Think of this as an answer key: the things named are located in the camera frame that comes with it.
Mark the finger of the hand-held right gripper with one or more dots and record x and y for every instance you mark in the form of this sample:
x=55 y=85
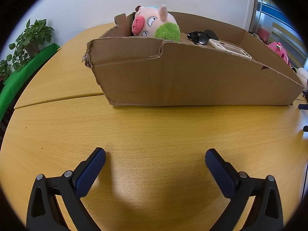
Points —
x=305 y=128
x=303 y=106

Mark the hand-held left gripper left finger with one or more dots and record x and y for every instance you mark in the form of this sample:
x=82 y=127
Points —
x=90 y=170

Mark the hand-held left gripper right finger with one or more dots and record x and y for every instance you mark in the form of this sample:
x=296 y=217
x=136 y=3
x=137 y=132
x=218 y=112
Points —
x=221 y=173

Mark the brown cardboard box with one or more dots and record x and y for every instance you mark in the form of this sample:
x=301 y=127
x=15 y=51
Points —
x=180 y=77

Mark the black sunglasses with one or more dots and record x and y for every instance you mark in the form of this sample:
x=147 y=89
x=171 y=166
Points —
x=201 y=38

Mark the white plush toy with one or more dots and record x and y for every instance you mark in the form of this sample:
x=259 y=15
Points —
x=302 y=75

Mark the pink strawberry plush toy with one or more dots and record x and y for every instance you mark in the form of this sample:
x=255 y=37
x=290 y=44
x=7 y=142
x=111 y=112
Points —
x=279 y=50

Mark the glass partition with blue stripe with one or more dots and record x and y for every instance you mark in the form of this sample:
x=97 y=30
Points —
x=272 y=12

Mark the white phone case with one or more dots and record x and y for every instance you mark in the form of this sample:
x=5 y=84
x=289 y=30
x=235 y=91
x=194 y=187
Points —
x=217 y=43

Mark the green table cloth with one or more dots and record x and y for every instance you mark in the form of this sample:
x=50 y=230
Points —
x=14 y=84

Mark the small potted green plant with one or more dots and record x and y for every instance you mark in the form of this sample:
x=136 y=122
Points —
x=4 y=69

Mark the large potted green plant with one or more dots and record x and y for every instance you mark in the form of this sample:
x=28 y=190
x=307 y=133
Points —
x=33 y=36

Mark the pink pig plush toy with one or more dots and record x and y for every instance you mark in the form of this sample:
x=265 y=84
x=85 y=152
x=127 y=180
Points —
x=154 y=19

